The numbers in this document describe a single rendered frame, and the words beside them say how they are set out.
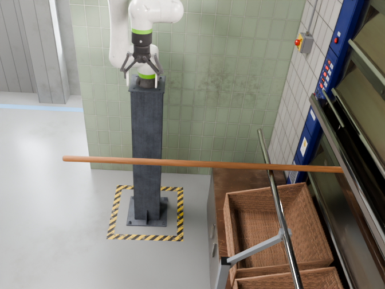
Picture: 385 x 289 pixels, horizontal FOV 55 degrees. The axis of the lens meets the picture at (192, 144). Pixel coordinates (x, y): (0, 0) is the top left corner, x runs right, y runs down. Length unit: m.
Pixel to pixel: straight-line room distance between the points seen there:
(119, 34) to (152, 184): 1.17
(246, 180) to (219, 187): 0.21
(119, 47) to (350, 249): 1.58
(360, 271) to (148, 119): 1.47
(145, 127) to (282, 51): 1.16
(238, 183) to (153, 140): 0.65
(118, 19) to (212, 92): 1.15
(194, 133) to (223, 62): 0.70
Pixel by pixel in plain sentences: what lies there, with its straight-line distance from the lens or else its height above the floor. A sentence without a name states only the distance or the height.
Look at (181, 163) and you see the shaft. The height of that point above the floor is 1.20.
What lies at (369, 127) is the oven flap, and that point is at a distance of 1.75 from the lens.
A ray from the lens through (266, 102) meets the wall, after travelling 3.09.
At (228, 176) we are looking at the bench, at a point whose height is 0.58.
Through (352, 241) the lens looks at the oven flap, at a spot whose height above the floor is 1.02.
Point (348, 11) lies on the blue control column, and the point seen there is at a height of 1.81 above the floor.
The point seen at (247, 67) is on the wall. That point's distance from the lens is 2.91.
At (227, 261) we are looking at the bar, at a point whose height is 0.96.
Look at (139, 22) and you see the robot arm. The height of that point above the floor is 1.79.
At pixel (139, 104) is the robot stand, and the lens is 2.37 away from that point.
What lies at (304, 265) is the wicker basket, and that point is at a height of 0.79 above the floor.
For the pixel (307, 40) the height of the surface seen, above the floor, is 1.49.
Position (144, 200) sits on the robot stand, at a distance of 2.92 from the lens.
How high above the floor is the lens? 2.35
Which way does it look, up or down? 38 degrees down
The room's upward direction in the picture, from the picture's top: 5 degrees clockwise
